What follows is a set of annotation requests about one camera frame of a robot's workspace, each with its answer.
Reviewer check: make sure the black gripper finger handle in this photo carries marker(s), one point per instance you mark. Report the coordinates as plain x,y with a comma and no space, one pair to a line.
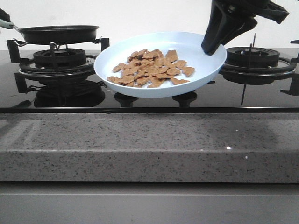
4,16

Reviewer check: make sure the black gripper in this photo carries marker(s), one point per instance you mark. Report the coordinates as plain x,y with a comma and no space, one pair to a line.
223,27

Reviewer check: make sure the black frying pan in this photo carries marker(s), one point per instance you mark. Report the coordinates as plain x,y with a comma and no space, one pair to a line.
60,35

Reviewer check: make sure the light blue plate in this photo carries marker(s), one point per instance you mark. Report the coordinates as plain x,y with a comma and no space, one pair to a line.
187,46

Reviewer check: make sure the brown meat pieces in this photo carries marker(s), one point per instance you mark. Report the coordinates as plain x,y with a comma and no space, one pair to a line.
151,69

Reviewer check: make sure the black right gas burner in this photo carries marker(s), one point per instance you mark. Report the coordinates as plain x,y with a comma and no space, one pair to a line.
257,57

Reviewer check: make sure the black gas burner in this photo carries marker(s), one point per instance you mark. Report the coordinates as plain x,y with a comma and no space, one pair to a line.
257,57
64,58

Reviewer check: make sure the black left pan support grate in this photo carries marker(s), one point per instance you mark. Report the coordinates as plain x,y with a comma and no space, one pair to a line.
57,76

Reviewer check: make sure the black pan support grate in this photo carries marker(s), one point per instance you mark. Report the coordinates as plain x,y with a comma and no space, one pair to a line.
57,76
292,70

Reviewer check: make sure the black left gas burner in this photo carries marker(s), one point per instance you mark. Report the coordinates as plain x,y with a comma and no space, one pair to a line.
64,58

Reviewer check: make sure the black glass gas hob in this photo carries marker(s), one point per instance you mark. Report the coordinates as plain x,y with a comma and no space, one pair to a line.
93,97

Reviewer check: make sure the black right pan support grate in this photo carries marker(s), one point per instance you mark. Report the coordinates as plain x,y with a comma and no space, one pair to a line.
292,70

